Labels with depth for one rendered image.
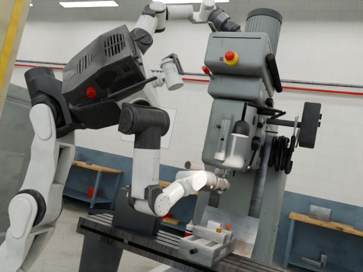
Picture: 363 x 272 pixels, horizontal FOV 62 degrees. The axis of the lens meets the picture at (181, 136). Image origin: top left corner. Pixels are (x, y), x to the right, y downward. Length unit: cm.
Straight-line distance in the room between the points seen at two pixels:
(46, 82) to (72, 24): 751
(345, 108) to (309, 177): 132
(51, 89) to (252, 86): 82
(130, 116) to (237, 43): 61
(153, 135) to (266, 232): 102
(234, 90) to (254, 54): 18
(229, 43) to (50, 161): 86
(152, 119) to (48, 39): 822
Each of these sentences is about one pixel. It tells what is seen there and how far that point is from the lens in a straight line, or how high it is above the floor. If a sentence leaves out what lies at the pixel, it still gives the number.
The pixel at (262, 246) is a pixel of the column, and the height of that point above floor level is 94.
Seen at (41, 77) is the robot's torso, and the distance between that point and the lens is 131.
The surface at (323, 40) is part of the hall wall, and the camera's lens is 621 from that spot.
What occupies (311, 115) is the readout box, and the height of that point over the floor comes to 166.
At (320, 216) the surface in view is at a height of 94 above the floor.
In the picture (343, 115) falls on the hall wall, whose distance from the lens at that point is 578.
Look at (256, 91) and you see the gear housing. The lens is 136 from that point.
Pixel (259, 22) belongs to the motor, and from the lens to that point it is 181.
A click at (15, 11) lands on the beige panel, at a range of 264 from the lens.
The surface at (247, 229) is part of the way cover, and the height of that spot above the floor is 101.
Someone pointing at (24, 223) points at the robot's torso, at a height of 97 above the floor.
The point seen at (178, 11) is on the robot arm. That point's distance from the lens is 160.
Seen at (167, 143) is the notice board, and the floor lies 163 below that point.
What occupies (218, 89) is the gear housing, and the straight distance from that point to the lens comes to 140.
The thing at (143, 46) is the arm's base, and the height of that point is 172.
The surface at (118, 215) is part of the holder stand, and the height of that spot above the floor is 97.
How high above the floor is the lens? 129
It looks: 5 degrees up
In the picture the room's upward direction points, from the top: 12 degrees clockwise
